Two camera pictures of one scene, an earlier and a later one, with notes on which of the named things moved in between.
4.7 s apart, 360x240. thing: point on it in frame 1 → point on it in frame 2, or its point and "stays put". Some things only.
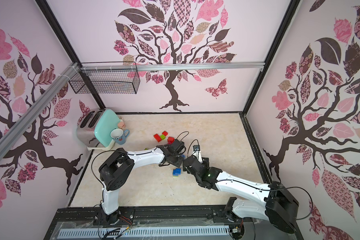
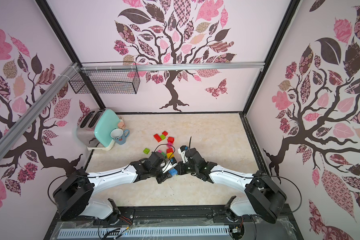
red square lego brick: (170, 140) stays put
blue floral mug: (119, 136) stays put
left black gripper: (179, 163) → (165, 176)
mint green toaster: (94, 128) stays put
